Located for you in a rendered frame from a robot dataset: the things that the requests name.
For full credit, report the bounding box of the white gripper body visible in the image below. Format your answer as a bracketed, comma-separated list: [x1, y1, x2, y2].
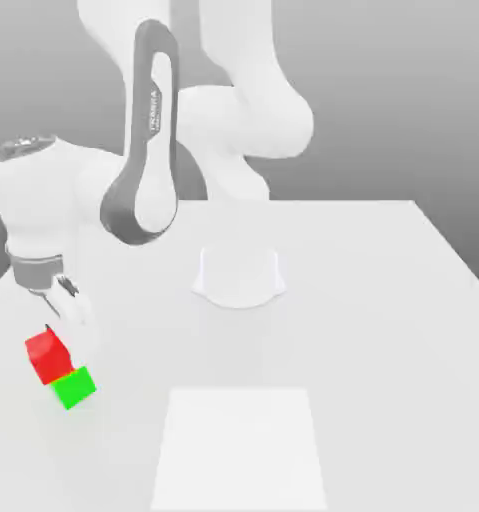
[44, 290, 101, 362]

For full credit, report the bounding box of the small green cube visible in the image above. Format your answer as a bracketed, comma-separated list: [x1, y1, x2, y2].
[51, 365, 98, 412]

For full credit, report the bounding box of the small red cube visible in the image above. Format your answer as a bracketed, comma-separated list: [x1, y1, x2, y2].
[24, 324, 76, 387]

